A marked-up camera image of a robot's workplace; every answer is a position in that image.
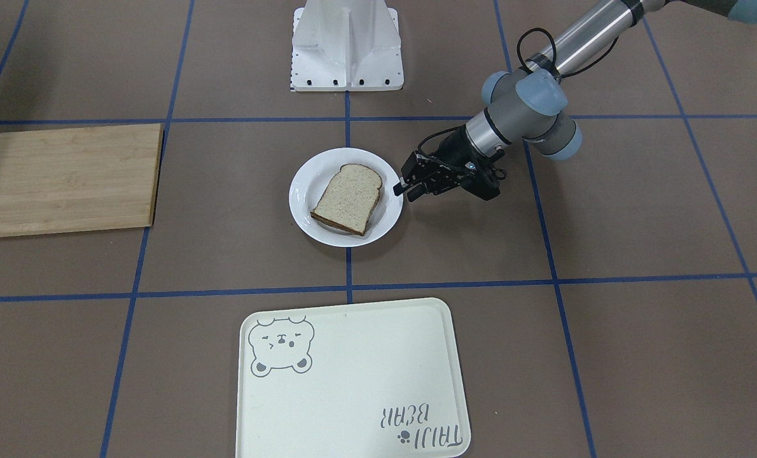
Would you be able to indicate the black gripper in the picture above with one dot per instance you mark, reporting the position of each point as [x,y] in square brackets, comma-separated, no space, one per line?
[456,151]

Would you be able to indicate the bread slice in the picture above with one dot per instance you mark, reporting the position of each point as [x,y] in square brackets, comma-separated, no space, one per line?
[353,192]
[349,225]

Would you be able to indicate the white round plate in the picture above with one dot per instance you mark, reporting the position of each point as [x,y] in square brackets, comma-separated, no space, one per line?
[310,182]

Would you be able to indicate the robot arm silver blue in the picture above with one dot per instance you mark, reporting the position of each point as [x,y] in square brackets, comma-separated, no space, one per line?
[525,105]

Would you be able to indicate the bread slice under egg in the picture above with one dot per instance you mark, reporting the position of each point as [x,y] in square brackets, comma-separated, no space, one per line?
[349,225]

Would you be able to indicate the cream bear tray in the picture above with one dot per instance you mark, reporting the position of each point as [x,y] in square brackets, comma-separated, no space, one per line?
[378,379]

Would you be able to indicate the wooden cutting board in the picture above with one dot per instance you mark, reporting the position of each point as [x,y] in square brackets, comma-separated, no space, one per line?
[79,179]

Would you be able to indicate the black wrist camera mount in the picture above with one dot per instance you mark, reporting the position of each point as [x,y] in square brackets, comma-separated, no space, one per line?
[482,177]

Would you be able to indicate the white pedestal column base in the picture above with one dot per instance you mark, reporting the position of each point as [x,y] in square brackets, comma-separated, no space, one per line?
[342,46]

